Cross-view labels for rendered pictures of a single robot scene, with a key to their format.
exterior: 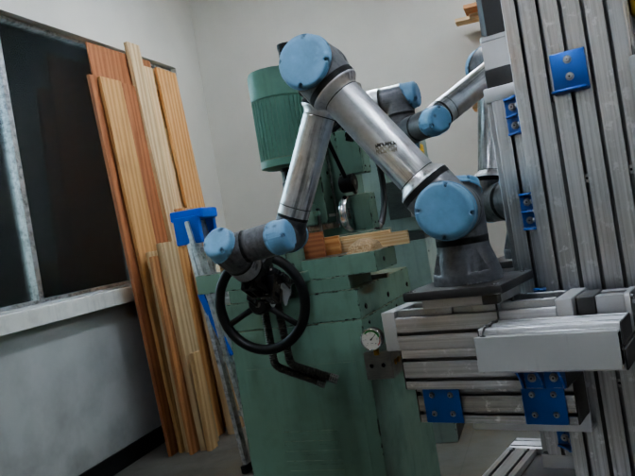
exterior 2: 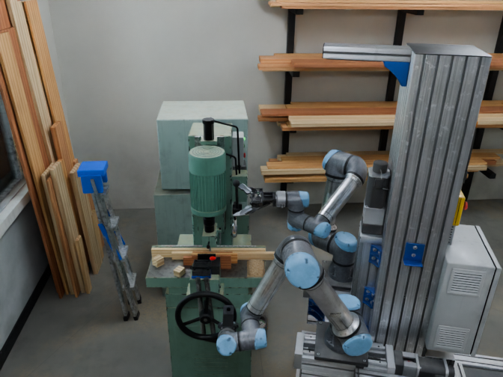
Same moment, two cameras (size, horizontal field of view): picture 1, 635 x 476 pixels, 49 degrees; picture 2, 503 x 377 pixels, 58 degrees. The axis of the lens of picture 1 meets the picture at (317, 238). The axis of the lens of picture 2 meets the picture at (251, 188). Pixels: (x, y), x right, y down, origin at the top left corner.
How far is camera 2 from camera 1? 1.49 m
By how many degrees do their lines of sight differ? 34
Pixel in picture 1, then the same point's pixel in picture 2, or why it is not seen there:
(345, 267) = (247, 283)
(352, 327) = not seen: hidden behind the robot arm
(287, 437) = (196, 356)
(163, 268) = (55, 186)
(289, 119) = (218, 189)
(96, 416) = (14, 289)
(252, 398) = (177, 339)
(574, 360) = not seen: outside the picture
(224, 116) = (66, 22)
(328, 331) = not seen: hidden behind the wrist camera
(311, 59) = (309, 275)
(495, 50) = (372, 215)
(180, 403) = (69, 270)
